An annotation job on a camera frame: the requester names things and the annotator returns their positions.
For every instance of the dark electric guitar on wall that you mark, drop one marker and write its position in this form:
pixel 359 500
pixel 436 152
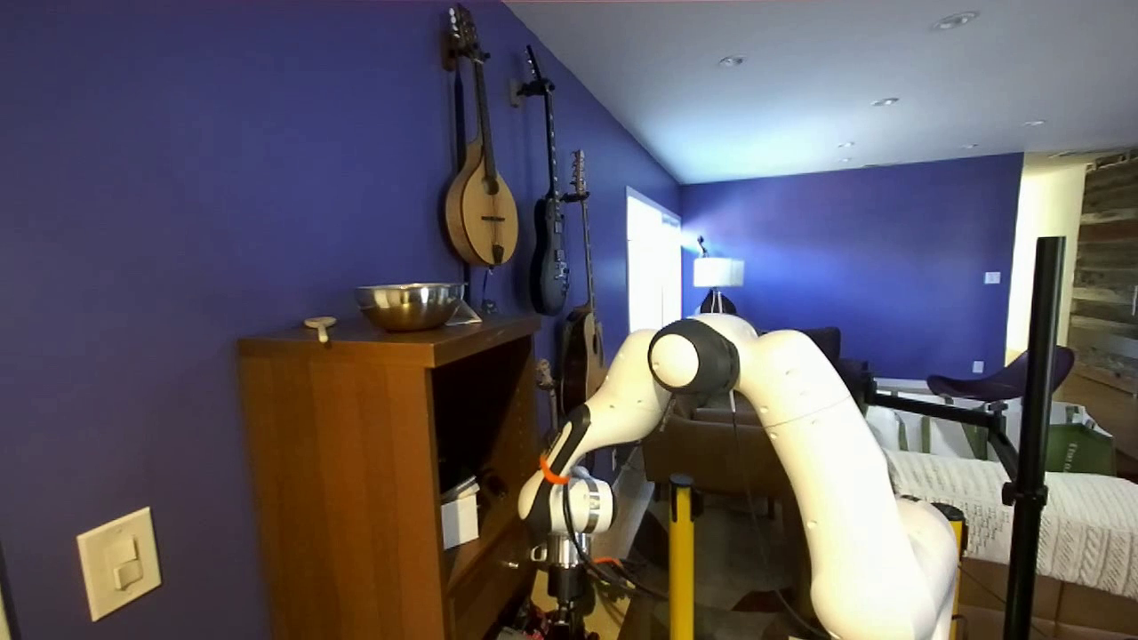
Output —
pixel 549 271

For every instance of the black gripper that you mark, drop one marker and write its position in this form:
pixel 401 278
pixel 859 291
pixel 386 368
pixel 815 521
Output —
pixel 571 600

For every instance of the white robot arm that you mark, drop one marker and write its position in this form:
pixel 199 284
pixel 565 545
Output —
pixel 884 568

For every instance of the black metal stand pole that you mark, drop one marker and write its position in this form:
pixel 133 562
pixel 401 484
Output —
pixel 1028 477

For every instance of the yellow post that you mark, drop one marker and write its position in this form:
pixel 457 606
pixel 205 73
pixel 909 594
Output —
pixel 680 568

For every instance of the white table lamp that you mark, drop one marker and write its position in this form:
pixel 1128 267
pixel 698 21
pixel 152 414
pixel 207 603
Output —
pixel 716 274

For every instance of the mandolin on wall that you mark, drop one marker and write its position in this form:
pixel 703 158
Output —
pixel 476 209

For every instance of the white box on shelf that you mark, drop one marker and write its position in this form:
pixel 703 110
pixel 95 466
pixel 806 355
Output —
pixel 459 513

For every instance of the silver metal bowl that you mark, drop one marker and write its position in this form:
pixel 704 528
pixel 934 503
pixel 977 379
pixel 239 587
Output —
pixel 410 306

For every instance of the brown leather sofa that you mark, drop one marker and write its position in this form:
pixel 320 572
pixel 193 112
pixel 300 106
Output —
pixel 716 452

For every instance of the beige wall light switch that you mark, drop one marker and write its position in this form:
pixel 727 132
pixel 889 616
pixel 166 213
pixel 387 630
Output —
pixel 120 562

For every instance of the brown wooden chest cabinet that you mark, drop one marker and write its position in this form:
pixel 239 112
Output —
pixel 357 443

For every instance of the white knit blanket bed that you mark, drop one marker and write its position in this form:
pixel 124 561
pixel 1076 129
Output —
pixel 1088 521

